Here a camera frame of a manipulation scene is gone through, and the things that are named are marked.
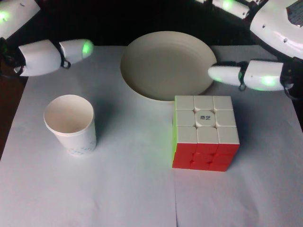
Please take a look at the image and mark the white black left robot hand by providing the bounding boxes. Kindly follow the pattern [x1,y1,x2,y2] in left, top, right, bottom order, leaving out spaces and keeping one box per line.
[0,0,95,77]

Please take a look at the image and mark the white paper cup blue triangles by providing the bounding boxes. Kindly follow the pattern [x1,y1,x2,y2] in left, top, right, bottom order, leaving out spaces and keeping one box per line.
[44,94,97,158]

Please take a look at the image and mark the Rubik's cube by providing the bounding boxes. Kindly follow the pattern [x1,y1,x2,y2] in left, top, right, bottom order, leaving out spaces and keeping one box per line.
[170,95,240,171]

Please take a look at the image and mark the round beige plate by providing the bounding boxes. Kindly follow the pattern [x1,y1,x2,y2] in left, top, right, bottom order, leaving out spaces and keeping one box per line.
[120,32,217,104]

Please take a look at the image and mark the white paper sheet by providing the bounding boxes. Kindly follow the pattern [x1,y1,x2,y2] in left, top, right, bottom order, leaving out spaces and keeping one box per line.
[0,44,177,227]
[174,44,303,227]

